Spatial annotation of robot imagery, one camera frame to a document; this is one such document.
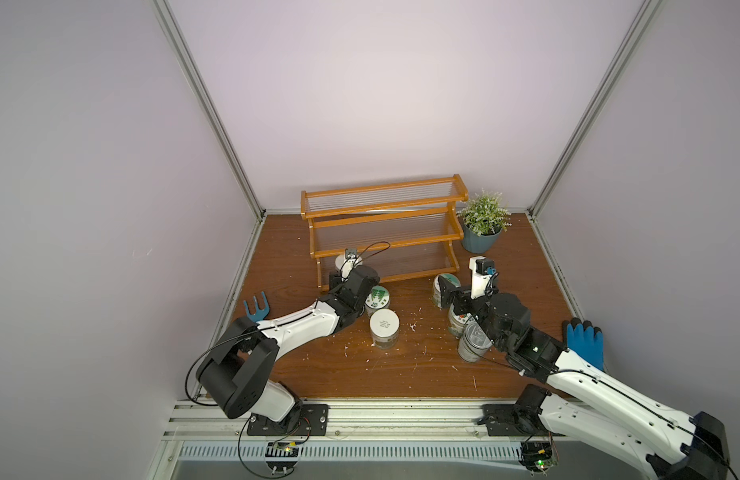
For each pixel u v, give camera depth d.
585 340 0.84
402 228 0.97
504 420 0.73
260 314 0.93
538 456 0.68
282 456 0.72
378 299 0.86
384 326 0.79
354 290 0.67
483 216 0.95
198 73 0.82
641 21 0.71
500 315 0.52
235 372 0.43
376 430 0.73
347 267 0.74
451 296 0.65
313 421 0.73
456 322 0.83
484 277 0.61
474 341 0.75
